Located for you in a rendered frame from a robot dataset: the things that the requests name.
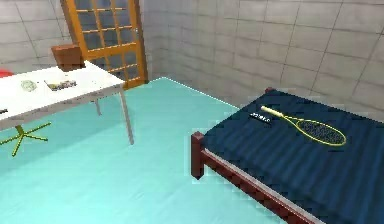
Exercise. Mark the white table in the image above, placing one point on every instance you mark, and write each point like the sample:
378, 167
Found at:
66, 90

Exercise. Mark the small black object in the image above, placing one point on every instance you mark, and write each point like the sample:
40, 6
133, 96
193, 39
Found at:
3, 111

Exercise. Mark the blue bed with red frame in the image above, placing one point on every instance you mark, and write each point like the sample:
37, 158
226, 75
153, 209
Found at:
293, 160

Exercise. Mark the yellow tennis racket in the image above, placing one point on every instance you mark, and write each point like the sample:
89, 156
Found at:
316, 130

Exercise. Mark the pale round disc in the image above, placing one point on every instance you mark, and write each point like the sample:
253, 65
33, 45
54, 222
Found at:
28, 85

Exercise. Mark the black remote control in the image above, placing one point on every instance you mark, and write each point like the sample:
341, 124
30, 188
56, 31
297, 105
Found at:
260, 118

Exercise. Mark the yellow-green chair base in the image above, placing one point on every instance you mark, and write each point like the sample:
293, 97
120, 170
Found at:
23, 136

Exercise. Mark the brown box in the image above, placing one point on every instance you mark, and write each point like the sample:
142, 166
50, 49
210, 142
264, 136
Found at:
68, 56

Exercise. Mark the orange framed glass door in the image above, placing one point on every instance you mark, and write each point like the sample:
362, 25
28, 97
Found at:
110, 46

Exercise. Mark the red round object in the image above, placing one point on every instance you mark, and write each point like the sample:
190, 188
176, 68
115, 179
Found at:
4, 73

